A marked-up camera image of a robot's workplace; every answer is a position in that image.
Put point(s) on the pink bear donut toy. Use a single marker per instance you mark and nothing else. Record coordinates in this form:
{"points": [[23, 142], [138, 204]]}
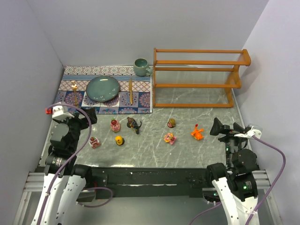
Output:
{"points": [[115, 125]]}

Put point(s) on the teal ceramic mug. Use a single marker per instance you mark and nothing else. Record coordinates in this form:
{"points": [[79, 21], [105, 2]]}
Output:
{"points": [[141, 67]]}

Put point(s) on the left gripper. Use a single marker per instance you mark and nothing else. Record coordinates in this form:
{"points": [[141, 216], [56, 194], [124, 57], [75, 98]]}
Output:
{"points": [[82, 119]]}

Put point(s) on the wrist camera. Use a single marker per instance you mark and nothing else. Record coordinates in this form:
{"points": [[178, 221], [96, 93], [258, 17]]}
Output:
{"points": [[251, 133], [59, 112]]}

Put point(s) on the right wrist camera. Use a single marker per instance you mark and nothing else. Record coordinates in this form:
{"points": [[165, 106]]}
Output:
{"points": [[251, 133]]}

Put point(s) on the pink bear strawberry cake toy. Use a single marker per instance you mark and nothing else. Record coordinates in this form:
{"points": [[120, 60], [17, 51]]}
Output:
{"points": [[94, 142]]}

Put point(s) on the brown-haired figure with dark creature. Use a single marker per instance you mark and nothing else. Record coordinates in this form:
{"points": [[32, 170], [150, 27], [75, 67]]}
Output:
{"points": [[132, 123]]}

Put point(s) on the orange wooden two-tier shelf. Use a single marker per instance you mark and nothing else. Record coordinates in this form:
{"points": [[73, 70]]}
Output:
{"points": [[231, 66]]}

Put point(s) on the patterned blue placemat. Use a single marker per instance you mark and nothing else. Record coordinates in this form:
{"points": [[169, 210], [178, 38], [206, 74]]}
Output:
{"points": [[141, 85]]}

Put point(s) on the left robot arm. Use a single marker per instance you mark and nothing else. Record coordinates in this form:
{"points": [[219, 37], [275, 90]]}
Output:
{"points": [[63, 179]]}

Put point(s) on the teal ceramic plate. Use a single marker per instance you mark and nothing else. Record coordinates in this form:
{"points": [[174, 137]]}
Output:
{"points": [[102, 88]]}

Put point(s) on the pink flower bear toy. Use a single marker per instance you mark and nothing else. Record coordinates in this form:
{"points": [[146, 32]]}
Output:
{"points": [[170, 138]]}

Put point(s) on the gold knife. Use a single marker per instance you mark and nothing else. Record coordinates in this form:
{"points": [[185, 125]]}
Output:
{"points": [[130, 91]]}

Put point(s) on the yellow duck toy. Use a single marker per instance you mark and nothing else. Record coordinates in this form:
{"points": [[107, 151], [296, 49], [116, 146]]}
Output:
{"points": [[119, 140]]}

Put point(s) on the aluminium rail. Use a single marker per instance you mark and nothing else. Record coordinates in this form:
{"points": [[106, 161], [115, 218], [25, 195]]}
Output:
{"points": [[35, 180]]}

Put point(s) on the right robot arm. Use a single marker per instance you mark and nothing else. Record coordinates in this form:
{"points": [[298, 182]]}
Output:
{"points": [[234, 181]]}

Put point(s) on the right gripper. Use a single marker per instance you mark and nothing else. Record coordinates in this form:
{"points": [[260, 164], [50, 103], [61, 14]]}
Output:
{"points": [[229, 133]]}

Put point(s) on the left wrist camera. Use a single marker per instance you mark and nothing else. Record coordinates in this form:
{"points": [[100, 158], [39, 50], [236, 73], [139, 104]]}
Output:
{"points": [[59, 112]]}

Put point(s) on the black base frame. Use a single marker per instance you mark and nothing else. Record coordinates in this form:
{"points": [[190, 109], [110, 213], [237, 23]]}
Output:
{"points": [[150, 182]]}

